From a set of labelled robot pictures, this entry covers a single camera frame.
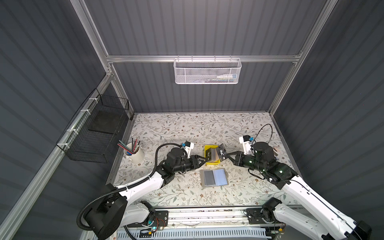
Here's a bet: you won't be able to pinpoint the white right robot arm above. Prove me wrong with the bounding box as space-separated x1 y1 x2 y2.
217 142 372 240

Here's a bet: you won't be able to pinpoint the white wire mesh basket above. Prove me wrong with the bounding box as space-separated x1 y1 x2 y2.
173 57 242 85

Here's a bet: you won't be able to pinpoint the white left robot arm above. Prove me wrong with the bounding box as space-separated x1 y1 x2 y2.
76 144 207 240

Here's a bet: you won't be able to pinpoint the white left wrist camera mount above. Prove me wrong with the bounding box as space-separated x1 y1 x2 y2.
182 141 194 158

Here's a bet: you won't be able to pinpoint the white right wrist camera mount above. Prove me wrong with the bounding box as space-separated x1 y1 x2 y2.
239 135 254 155

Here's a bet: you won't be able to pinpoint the black wire basket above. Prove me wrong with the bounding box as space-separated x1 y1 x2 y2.
57 89 130 164

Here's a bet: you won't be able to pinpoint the white pen cup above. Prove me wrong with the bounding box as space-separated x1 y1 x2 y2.
124 147 145 164

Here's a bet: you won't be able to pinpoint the coloured pens in cup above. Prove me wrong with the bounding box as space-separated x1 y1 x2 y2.
117 137 141 156

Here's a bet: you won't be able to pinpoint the yellow plastic tray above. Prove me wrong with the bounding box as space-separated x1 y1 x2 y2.
204 145 221 165

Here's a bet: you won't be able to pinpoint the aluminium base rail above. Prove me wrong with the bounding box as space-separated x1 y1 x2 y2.
121 206 285 228

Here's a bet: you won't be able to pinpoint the white tube in basket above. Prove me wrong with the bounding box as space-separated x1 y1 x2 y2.
215 74 238 82

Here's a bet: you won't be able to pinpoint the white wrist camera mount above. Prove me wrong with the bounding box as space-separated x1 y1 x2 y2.
182 141 194 158
239 135 254 155

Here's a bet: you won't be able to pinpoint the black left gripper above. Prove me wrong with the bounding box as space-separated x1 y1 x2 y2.
172 154 207 175

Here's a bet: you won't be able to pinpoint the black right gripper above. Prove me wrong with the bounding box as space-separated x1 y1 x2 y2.
226 150 265 173

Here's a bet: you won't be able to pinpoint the aluminium frame post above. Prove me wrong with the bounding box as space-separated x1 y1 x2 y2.
70 1 135 118

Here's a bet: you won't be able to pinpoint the white slotted cable duct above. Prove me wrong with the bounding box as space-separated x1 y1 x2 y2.
129 227 272 240

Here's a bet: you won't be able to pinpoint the black right camera cable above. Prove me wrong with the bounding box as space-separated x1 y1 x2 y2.
250 123 274 148

